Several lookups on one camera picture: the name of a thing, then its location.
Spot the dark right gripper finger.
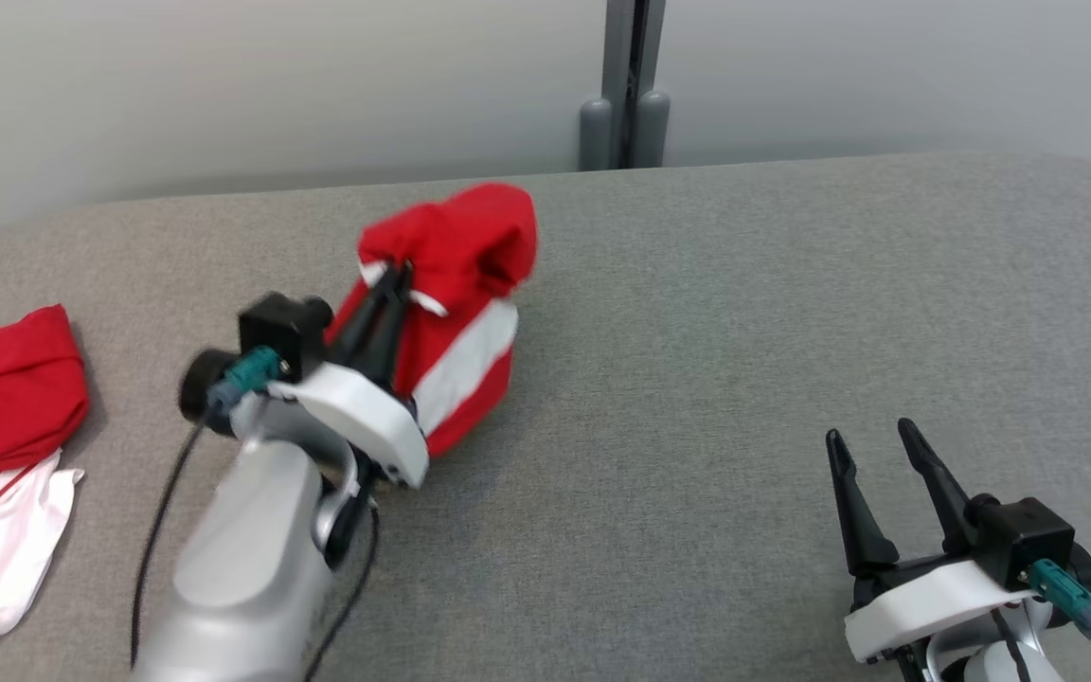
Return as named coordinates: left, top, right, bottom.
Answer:
left=897, top=418, right=978, bottom=558
left=826, top=428, right=901, bottom=579

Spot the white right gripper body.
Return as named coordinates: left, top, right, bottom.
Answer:
left=844, top=552, right=1045, bottom=664

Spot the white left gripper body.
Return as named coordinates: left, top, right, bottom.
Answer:
left=266, top=363, right=431, bottom=492

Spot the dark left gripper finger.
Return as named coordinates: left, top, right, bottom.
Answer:
left=328, top=263, right=406, bottom=368
left=359, top=267, right=416, bottom=392

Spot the red garment wide white band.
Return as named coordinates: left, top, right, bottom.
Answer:
left=326, top=182, right=540, bottom=459

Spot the red garment striped white trim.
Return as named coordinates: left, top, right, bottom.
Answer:
left=0, top=304, right=93, bottom=644

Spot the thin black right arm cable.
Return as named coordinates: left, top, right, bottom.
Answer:
left=989, top=609, right=1031, bottom=682

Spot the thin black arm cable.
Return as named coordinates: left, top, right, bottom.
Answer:
left=303, top=493, right=382, bottom=681
left=989, top=609, right=1031, bottom=682

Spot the left teal plug black cable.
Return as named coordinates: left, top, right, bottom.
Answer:
left=129, top=346, right=283, bottom=670

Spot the teal plug black cable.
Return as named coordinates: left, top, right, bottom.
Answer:
left=1027, top=559, right=1091, bottom=682
left=129, top=346, right=283, bottom=670

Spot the right teal plug black cable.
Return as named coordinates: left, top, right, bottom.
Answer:
left=1027, top=559, right=1091, bottom=682

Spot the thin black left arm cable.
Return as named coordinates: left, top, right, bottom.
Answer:
left=303, top=493, right=382, bottom=681

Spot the grey partition post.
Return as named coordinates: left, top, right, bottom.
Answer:
left=579, top=0, right=672, bottom=172

